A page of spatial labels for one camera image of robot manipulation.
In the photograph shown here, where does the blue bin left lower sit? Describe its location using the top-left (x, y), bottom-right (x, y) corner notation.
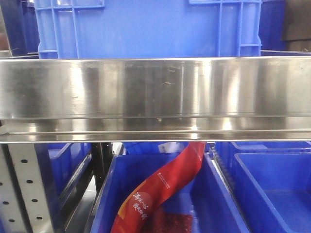
top-left (47, 142), bottom-right (92, 197)

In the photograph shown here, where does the blue bin with red bag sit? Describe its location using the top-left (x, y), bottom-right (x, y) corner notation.
top-left (90, 153), bottom-right (249, 233)

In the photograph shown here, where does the blue bin right lower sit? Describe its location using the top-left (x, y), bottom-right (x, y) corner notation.
top-left (234, 152), bottom-right (311, 233)

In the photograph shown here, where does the steel shelf beam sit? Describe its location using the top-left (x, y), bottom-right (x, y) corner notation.
top-left (0, 56), bottom-right (311, 143)

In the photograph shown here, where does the red snack bag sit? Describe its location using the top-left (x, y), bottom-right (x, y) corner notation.
top-left (111, 142), bottom-right (206, 233)

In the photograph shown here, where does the large blue crate upper shelf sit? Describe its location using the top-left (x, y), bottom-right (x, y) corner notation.
top-left (34, 0), bottom-right (262, 59)

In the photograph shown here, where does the steel perforated upright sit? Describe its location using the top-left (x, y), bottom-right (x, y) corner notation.
top-left (0, 143), bottom-right (64, 233)

